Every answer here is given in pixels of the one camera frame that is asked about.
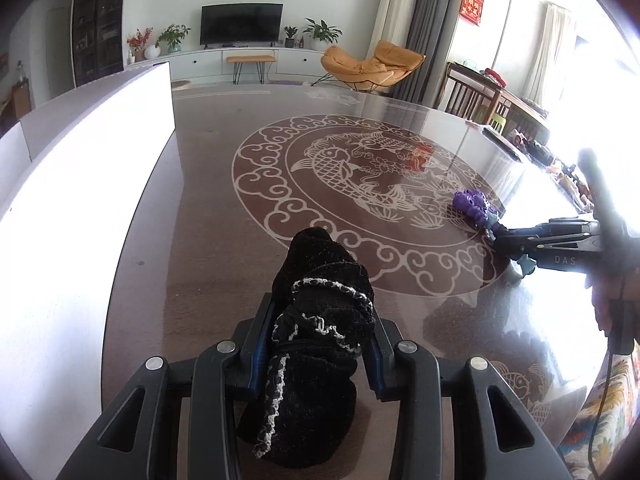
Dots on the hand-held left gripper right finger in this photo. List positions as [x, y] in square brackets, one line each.
[380, 360]

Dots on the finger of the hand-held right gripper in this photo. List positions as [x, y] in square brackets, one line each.
[530, 230]
[526, 255]

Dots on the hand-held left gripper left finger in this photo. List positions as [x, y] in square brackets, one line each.
[250, 345]

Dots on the purple plastic toy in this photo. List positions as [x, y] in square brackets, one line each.
[472, 202]

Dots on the black velvet pouch white trim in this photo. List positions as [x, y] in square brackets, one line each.
[310, 400]

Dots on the white storage box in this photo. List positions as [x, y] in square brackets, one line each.
[75, 185]

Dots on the dark patterned wooden desktop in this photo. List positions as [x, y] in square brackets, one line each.
[225, 270]

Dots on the person's right hand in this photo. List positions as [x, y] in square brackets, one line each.
[602, 295]

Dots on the assorted desk clutter pile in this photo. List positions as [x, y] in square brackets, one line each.
[555, 165]

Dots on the black remote control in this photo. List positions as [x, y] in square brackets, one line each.
[502, 142]

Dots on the wooden side table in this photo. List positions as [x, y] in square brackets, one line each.
[525, 110]

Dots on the wooden chair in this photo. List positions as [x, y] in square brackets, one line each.
[470, 92]

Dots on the floral printed cloth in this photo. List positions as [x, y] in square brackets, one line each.
[612, 425]

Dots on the white sheer curtain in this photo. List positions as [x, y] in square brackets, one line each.
[547, 55]

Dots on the grey curtain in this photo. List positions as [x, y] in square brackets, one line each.
[430, 25]

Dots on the orange lounge chair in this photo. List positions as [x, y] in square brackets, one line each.
[350, 65]

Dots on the covered standing air conditioner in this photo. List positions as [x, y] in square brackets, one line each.
[392, 10]

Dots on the large leafy potted plant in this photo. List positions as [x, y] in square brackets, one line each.
[322, 32]

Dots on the orange top bench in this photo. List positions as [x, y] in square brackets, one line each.
[250, 58]

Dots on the white television cabinet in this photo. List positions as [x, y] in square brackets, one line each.
[200, 62]

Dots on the small potted plant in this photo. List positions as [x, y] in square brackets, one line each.
[290, 37]

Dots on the white round vase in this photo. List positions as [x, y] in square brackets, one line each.
[151, 52]

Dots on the green plant in glass vase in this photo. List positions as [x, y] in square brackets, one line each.
[172, 37]

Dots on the black television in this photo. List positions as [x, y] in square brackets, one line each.
[240, 25]

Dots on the red flower bouquet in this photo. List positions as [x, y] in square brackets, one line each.
[137, 42]

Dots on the wooden side cabinet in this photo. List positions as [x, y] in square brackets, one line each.
[21, 97]

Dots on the dark display cabinet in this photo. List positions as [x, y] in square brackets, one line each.
[97, 20]

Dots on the red wall calendar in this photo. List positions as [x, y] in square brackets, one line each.
[473, 5]

